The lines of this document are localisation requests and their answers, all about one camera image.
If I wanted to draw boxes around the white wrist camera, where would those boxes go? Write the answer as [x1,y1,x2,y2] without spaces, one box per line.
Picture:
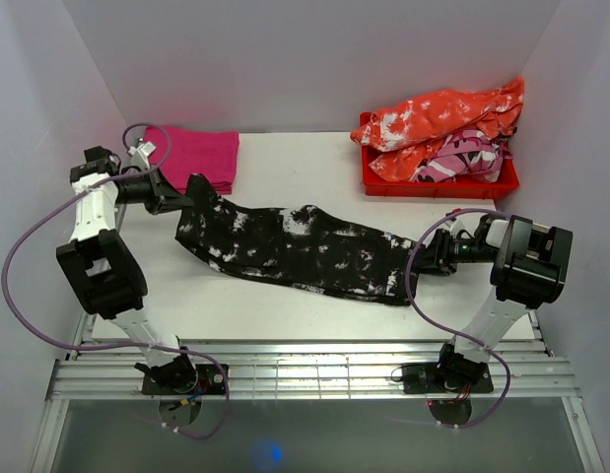
[127,141,156,170]
[444,212,470,239]

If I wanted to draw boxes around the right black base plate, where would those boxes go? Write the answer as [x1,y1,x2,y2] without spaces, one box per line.
[401,362,494,394]

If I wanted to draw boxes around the black white tie-dye trousers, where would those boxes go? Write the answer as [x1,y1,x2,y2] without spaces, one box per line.
[175,174,419,306]

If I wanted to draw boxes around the folded magenta trousers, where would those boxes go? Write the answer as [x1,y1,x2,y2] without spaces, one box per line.
[160,126,239,195]

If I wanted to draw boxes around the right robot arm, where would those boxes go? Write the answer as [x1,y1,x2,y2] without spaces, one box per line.
[412,215,574,391]

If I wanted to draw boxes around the red plastic bin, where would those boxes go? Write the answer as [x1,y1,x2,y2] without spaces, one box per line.
[359,111,521,199]

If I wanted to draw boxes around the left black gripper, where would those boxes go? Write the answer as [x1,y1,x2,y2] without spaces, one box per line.
[115,164,194,216]

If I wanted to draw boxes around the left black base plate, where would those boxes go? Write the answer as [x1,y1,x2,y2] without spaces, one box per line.
[140,364,229,397]

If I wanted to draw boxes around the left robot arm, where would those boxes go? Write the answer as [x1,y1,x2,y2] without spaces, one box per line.
[56,143,198,394]

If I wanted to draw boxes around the orange white tie-dye trousers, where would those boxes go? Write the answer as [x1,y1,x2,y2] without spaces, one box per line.
[350,76,525,181]

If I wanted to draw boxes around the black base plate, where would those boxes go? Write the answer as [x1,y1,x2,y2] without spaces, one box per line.
[401,362,494,394]
[140,364,229,397]

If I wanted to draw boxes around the purple cable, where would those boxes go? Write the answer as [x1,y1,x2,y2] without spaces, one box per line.
[1,122,232,439]
[382,208,513,431]

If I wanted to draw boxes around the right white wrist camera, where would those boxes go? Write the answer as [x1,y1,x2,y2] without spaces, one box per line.
[444,212,470,239]

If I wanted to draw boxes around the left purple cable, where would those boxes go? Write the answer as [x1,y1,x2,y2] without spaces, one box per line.
[1,122,232,439]

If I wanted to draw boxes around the aluminium rail frame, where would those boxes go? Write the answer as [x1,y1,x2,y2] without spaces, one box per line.
[47,340,578,400]

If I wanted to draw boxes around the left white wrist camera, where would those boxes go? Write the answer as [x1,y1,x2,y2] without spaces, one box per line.
[127,141,156,170]

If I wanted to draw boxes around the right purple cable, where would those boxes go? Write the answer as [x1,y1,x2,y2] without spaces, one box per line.
[382,208,513,431]

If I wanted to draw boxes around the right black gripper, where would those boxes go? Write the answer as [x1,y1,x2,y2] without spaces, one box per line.
[409,228,497,276]

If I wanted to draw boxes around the pink camouflage trousers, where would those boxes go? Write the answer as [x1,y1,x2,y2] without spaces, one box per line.
[410,129,512,184]

